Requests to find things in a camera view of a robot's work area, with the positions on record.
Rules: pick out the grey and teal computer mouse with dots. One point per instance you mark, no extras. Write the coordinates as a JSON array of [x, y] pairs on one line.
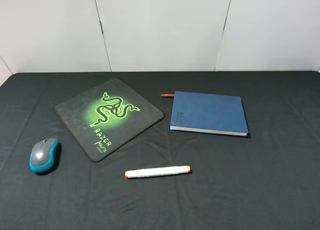
[[43, 154]]

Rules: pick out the blue hardcover notebook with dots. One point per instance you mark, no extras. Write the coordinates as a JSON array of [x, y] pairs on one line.
[[208, 113]]

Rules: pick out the black green Razer mouse pad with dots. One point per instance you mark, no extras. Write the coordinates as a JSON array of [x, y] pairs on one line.
[[106, 117]]

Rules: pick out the brown bookmark ribbon tab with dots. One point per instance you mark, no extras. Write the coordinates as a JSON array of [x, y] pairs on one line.
[[167, 95]]

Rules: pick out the white marker with orange caps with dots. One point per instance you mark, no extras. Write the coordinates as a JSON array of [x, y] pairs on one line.
[[155, 172]]

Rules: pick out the black tablecloth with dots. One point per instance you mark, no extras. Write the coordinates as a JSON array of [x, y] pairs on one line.
[[267, 181]]

